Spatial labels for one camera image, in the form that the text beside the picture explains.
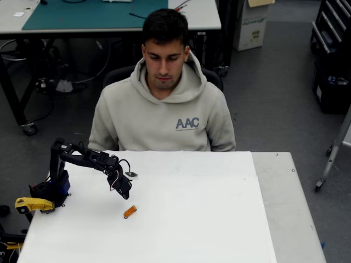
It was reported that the white power adapter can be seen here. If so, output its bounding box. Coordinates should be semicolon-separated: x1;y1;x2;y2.
55;79;73;93

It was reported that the red screwdriver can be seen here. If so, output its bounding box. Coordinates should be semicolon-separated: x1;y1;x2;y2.
175;0;191;12

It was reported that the black and yellow clamp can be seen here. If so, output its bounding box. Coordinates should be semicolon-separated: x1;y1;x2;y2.
0;229;27;251

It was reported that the orange food piece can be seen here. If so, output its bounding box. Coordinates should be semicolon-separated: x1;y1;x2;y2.
123;204;138;219

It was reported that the black office chair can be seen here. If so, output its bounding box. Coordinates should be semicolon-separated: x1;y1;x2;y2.
103;65;225;94

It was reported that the green cutting mat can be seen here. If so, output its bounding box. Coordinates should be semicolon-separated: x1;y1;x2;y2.
21;0;169;31

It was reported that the grey metal stand leg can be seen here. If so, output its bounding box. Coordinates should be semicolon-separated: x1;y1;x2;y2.
314;104;351;192

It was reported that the black drawer cabinet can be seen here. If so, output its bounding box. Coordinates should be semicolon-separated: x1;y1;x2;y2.
310;0;351;55

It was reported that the black storage bin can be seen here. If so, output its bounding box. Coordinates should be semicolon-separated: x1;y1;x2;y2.
312;54;351;115

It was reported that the man in beige hoodie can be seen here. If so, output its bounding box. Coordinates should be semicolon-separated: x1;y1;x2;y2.
88;8;236;152

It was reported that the white paper sheet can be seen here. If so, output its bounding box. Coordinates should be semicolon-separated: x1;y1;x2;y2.
16;150;278;263

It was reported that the black floor cable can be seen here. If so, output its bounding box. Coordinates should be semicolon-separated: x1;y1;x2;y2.
70;41;113;84

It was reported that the white cardboard box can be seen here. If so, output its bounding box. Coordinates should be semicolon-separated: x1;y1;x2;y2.
233;0;268;52

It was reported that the white work table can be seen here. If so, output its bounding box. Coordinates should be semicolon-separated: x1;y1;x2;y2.
0;0;222;136

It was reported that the yellow table clamp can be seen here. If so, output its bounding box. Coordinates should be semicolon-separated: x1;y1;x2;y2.
15;197;56;214

